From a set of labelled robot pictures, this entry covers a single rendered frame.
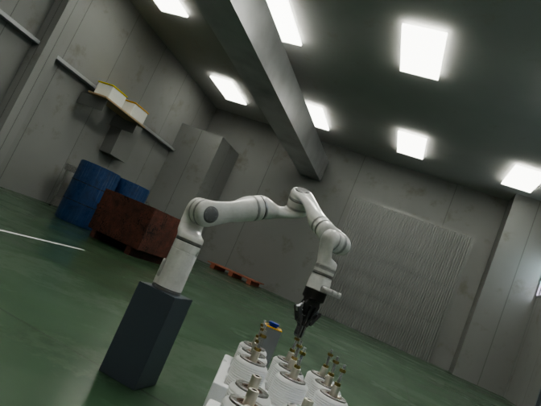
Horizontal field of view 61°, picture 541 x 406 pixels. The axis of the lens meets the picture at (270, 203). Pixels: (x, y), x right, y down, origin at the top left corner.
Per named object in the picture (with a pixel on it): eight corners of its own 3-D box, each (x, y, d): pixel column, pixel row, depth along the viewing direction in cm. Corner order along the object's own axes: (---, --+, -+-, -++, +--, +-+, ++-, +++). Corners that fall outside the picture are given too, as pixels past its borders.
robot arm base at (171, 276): (148, 283, 150) (171, 235, 153) (162, 286, 159) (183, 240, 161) (172, 295, 148) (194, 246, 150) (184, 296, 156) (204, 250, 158)
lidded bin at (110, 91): (106, 103, 916) (112, 92, 920) (122, 109, 903) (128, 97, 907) (91, 92, 871) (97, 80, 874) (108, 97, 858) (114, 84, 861)
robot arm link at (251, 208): (266, 196, 165) (251, 193, 173) (199, 201, 149) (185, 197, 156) (266, 222, 167) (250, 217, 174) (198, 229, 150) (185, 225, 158)
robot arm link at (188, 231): (190, 192, 159) (169, 238, 156) (204, 196, 151) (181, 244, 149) (211, 202, 164) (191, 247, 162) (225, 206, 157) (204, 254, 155)
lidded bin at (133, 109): (127, 120, 992) (133, 108, 996) (143, 126, 978) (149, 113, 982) (113, 109, 943) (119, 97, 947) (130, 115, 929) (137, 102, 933)
